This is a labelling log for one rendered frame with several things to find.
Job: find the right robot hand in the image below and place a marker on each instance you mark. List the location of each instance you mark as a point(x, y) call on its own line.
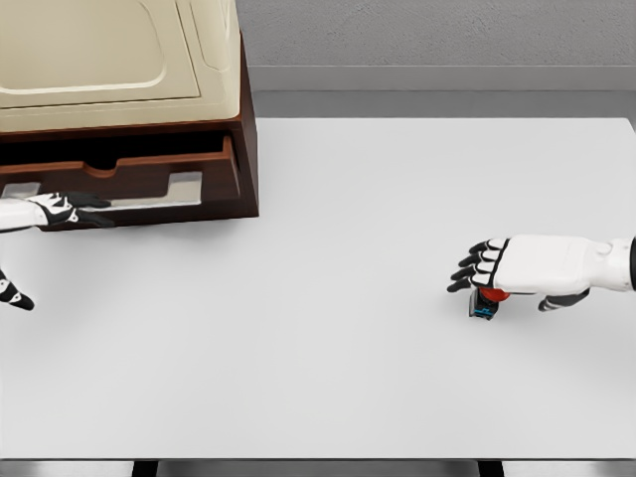
point(541, 263)

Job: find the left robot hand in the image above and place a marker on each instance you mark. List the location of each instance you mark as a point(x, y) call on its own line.
point(54, 208)

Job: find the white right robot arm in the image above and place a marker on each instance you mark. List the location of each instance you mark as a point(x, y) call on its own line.
point(621, 266)

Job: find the brown cabinet with cream top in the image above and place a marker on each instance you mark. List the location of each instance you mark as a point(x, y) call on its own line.
point(124, 59)

